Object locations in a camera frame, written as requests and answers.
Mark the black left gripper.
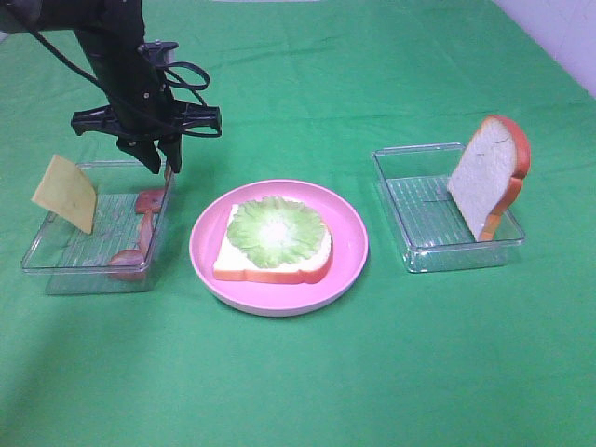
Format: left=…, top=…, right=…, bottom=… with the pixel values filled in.
left=71, top=90, right=222, bottom=174

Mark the bacon strip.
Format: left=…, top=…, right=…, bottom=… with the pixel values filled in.
left=108, top=212, right=153, bottom=267
left=134, top=165, right=171, bottom=214

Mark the bread slice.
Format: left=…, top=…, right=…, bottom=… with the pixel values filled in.
left=213, top=203, right=333, bottom=284
left=447, top=115, right=531, bottom=242

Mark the green lettuce leaf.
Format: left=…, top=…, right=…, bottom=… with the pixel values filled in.
left=225, top=196, right=332, bottom=269

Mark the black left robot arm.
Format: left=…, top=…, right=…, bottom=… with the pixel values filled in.
left=1, top=1, right=222, bottom=173

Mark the clear left plastic container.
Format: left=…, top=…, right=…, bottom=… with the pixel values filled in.
left=20, top=160, right=175, bottom=295

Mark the clear plastic container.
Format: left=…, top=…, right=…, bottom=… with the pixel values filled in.
left=372, top=142, right=525, bottom=273
left=20, top=160, right=175, bottom=295

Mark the yellow cheese slice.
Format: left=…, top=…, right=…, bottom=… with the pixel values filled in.
left=31, top=155, right=97, bottom=235

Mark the pink round plate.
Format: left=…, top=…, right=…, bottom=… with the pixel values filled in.
left=189, top=179, right=369, bottom=317

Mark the clear right plastic container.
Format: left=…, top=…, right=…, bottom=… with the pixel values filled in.
left=372, top=142, right=525, bottom=273

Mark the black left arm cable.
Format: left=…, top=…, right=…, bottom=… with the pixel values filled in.
left=0, top=8, right=220, bottom=139

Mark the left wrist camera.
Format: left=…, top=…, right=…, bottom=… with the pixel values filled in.
left=137, top=40, right=179, bottom=70

